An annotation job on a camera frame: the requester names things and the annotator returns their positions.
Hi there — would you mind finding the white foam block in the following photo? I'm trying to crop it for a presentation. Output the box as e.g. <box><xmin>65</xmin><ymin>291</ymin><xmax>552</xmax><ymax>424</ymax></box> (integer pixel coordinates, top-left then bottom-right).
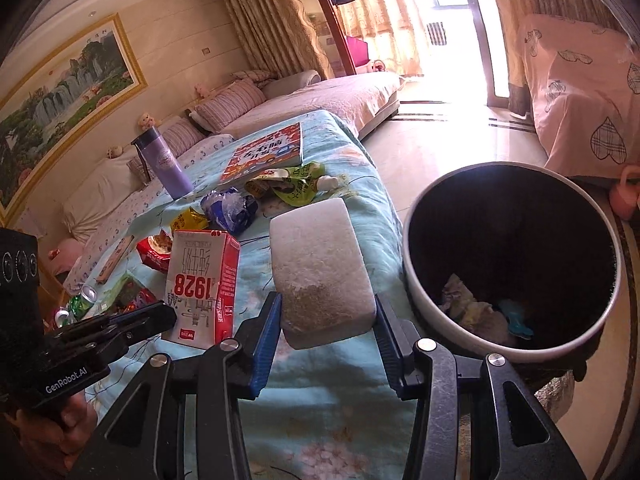
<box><xmin>269</xmin><ymin>198</ymin><xmax>376</xmax><ymax>350</ymax></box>

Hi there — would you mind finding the red white milk carton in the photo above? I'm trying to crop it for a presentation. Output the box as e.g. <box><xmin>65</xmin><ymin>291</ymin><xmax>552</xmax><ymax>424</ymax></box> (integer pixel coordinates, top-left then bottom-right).
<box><xmin>163</xmin><ymin>230</ymin><xmax>240</xmax><ymax>350</ymax></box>

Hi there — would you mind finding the red snack wrapper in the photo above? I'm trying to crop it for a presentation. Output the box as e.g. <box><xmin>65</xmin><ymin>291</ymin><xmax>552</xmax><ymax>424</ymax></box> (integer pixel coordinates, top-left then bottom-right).
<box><xmin>136</xmin><ymin>230</ymin><xmax>172</xmax><ymax>274</ymax></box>

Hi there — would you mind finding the blue plastic bag wrapper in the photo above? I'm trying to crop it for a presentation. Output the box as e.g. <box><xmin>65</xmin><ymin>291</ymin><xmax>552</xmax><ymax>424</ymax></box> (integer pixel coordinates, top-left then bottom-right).
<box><xmin>201</xmin><ymin>188</ymin><xmax>258</xmax><ymax>236</ymax></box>

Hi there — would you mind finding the yellow snack wrapper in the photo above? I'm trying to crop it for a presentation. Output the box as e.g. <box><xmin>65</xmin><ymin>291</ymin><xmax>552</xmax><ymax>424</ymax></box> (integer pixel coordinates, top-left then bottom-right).
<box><xmin>170</xmin><ymin>207</ymin><xmax>209</xmax><ymax>233</ymax></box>

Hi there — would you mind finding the black round trash bin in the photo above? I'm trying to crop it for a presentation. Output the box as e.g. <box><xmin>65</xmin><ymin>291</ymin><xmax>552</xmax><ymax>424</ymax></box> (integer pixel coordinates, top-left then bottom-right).
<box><xmin>402</xmin><ymin>162</ymin><xmax>623</xmax><ymax>364</ymax></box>

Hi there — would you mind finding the person's left hand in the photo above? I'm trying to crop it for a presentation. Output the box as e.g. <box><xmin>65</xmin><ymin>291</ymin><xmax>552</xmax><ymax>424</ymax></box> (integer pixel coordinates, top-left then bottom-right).
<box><xmin>3</xmin><ymin>391</ymin><xmax>98</xmax><ymax>479</ymax></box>

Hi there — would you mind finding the green soda can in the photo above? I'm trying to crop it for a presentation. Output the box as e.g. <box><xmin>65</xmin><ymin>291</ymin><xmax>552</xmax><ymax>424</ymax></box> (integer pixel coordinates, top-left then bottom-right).
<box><xmin>66</xmin><ymin>285</ymin><xmax>96</xmax><ymax>321</ymax></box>

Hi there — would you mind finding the wooden stick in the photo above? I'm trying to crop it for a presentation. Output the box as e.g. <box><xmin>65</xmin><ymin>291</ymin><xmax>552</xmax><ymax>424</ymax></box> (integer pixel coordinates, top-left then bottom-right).
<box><xmin>96</xmin><ymin>235</ymin><xmax>134</xmax><ymax>285</ymax></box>

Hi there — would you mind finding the light blue floral tablecloth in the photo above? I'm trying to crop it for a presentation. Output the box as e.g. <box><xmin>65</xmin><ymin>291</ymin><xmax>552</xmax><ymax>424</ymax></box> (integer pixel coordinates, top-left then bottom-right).
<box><xmin>70</xmin><ymin>110</ymin><xmax>414</xmax><ymax>479</ymax></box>

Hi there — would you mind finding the green snack wrapper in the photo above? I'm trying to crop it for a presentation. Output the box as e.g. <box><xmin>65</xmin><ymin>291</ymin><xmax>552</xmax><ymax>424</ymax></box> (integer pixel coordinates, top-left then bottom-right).
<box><xmin>244</xmin><ymin>162</ymin><xmax>341</xmax><ymax>207</ymax></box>

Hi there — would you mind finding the red picture book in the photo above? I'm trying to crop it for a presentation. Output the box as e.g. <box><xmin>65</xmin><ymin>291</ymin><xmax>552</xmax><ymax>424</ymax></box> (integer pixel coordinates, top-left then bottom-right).
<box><xmin>218</xmin><ymin>122</ymin><xmax>303</xmax><ymax>188</ymax></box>

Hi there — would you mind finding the purple thermos bottle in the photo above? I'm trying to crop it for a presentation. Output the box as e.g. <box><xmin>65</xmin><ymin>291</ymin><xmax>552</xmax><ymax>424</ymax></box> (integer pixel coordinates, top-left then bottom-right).
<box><xmin>131</xmin><ymin>127</ymin><xmax>193</xmax><ymax>200</ymax></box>

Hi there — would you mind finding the striped pink pillow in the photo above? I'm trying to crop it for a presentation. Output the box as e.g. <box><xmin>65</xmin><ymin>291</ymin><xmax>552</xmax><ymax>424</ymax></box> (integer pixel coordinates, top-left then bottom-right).
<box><xmin>195</xmin><ymin>78</ymin><xmax>267</xmax><ymax>132</ymax></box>

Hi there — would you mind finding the pink sofa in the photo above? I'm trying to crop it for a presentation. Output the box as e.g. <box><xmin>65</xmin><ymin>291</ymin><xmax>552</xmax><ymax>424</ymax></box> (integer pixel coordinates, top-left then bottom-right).
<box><xmin>62</xmin><ymin>72</ymin><xmax>404</xmax><ymax>244</ymax></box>

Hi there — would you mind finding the framed landscape painting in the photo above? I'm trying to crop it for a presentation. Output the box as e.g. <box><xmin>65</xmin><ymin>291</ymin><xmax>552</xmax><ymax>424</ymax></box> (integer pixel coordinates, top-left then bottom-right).
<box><xmin>1</xmin><ymin>14</ymin><xmax>146</xmax><ymax>223</ymax></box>

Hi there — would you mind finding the beige curtain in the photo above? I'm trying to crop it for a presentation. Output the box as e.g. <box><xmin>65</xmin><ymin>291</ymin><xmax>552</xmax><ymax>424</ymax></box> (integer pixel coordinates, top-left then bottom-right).
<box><xmin>224</xmin><ymin>0</ymin><xmax>334</xmax><ymax>79</ymax></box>

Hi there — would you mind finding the pink heart pattern cover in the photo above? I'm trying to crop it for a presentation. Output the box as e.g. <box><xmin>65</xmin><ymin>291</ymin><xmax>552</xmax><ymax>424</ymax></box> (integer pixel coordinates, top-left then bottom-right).
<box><xmin>518</xmin><ymin>14</ymin><xmax>639</xmax><ymax>179</ymax></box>

